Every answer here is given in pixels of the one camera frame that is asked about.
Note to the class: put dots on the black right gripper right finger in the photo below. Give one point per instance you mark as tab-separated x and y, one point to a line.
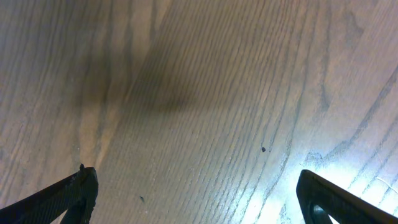
322	202

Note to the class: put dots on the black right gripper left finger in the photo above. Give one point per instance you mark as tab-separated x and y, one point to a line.
74	197

